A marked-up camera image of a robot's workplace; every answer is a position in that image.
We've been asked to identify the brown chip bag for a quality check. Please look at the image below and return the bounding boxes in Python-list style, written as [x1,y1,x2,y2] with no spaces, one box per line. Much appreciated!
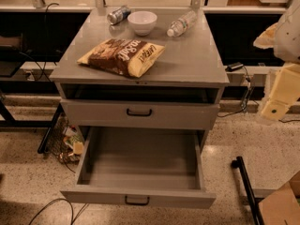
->
[77,38,165,78]

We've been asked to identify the closed grey middle drawer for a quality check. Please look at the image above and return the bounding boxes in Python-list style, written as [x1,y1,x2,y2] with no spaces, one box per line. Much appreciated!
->
[61,99,219,130]

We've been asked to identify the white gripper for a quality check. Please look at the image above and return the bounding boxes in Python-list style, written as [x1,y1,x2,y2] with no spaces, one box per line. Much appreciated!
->
[253,23,300,125]

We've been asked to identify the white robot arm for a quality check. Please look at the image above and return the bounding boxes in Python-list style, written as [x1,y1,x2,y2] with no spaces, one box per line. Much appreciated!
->
[253,0,300,125]

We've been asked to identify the clear plastic water bottle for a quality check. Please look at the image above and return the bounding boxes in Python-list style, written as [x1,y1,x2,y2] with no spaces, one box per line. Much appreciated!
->
[167,10,197,38]

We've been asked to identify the grey drawer cabinet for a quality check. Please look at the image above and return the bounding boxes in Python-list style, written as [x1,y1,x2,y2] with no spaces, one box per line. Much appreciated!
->
[51,8,228,143]

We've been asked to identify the wire basket with trash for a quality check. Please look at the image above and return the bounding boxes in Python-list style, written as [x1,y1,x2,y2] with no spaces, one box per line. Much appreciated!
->
[46,115,83,164]

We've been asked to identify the white bowl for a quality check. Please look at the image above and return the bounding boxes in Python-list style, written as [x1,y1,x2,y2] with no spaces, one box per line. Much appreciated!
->
[127,11,158,36]

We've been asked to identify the silver soda can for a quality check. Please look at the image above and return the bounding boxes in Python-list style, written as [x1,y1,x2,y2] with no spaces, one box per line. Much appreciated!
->
[107,6,131,25]

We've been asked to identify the black power adapter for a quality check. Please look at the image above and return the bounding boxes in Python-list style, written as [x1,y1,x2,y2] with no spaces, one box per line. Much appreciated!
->
[226,62,244,72]

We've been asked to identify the black metal stand leg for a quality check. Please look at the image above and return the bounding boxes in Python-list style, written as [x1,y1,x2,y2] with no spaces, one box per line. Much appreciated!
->
[231,157,264,225]

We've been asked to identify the open grey bottom drawer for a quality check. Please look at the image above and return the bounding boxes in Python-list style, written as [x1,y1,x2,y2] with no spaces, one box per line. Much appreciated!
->
[61,127,216,209]

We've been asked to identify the black floor cable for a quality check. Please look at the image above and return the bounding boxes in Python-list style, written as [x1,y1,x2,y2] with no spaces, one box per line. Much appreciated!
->
[28,198,90,225]

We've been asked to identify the cardboard box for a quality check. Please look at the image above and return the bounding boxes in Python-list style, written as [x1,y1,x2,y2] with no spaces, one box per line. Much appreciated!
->
[259,171,300,225]

